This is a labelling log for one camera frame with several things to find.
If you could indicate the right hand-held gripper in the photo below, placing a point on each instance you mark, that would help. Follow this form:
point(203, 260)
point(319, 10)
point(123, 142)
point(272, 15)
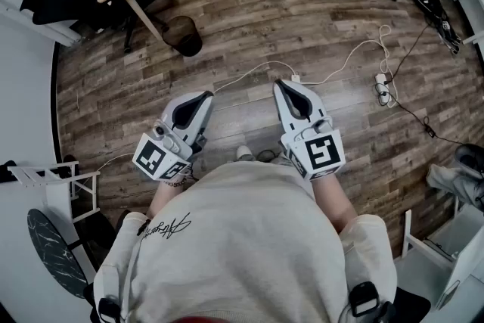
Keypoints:
point(321, 155)

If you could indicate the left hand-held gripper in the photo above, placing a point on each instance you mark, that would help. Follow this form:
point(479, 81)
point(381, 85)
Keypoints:
point(151, 157)

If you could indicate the black waste bin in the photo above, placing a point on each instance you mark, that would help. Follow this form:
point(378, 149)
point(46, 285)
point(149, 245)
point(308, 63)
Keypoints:
point(181, 36)

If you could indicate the person's left forearm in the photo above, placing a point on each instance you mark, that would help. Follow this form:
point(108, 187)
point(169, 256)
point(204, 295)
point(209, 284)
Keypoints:
point(166, 198)

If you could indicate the person's right forearm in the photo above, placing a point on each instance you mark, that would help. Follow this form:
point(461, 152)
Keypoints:
point(332, 200)

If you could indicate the white plug adapter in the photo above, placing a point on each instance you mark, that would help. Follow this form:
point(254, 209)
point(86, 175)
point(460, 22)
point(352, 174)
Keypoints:
point(295, 78)

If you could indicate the person's grey trousers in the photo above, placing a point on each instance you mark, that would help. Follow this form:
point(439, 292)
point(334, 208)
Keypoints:
point(279, 159)

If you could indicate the person's left beige shoe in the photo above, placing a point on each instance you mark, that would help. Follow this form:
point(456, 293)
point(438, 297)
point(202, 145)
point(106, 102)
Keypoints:
point(244, 152)

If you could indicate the white power strip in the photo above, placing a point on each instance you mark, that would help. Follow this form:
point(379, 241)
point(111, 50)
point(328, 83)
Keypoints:
point(381, 81)

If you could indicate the black clip microphone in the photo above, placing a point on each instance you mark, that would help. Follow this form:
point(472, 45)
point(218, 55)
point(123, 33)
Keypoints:
point(142, 228)

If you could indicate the person's beige shirt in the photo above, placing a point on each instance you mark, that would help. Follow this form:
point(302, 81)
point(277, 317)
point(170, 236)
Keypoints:
point(246, 238)

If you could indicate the white folding chair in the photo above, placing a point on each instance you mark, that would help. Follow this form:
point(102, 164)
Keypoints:
point(56, 196)

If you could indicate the black marble round table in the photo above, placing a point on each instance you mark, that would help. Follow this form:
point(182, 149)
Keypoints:
point(53, 253)

